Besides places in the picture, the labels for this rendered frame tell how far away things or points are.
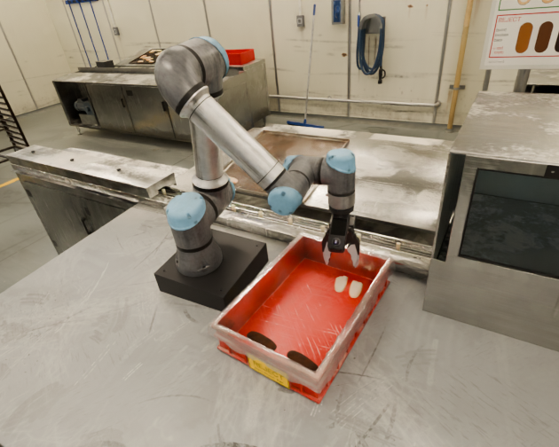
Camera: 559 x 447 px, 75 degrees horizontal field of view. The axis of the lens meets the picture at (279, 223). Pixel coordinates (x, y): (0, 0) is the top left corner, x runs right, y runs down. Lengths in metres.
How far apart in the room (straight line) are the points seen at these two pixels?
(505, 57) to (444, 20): 3.03
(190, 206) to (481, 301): 0.83
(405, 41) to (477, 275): 4.10
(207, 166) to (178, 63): 0.33
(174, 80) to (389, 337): 0.83
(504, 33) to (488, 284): 1.08
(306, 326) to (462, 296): 0.42
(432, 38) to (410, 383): 4.25
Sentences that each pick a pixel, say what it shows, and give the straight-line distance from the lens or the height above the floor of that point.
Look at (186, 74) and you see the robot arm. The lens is 0.92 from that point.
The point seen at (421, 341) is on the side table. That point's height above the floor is 0.82.
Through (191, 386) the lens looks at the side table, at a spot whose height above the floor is 0.82.
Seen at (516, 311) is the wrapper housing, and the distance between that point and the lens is 1.10.
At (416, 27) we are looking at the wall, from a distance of 4.88.
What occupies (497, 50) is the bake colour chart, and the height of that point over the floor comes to 1.34.
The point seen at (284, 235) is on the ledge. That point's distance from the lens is 1.38.
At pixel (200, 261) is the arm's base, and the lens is 1.18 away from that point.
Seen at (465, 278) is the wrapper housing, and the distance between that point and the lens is 1.05.
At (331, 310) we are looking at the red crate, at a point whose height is 0.82.
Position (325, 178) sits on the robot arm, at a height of 1.20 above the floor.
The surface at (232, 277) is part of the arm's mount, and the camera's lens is 1.16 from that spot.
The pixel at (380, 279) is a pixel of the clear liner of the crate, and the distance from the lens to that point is 1.08.
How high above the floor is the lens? 1.63
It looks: 33 degrees down
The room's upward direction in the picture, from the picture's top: 6 degrees counter-clockwise
